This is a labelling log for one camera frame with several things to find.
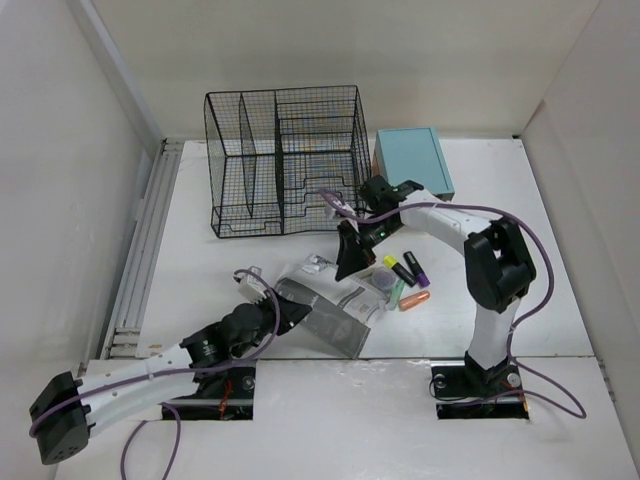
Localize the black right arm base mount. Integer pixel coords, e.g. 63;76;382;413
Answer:
429;362;529;420

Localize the orange correction tape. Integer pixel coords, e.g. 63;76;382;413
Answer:
398;290;431;312

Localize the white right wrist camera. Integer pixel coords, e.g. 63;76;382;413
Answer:
325;196;357;227

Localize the aluminium rail frame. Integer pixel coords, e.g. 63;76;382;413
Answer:
96;139;184;360

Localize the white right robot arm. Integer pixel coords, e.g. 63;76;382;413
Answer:
321;176;537;394

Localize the green correction tape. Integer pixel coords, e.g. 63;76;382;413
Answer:
384;280;406;311

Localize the purple highlighter marker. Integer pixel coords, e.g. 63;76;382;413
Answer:
403;251;430;288

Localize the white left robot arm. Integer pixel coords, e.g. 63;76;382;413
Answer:
29;295;312;465

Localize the clear jar of paper clips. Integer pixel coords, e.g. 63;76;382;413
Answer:
370;267;398;293

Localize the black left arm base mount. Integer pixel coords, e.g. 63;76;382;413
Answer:
170;362;256;421

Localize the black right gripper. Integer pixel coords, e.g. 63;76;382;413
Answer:
333;214;402;281

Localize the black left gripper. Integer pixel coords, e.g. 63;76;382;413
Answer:
231;287;309;357

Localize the yellow highlighter marker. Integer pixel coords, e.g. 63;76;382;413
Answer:
383;255;417;287

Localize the black wire mesh desk organizer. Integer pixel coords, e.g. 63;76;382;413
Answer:
203;85;372;239

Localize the blue orange drawer box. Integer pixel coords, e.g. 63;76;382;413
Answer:
372;127;455;201

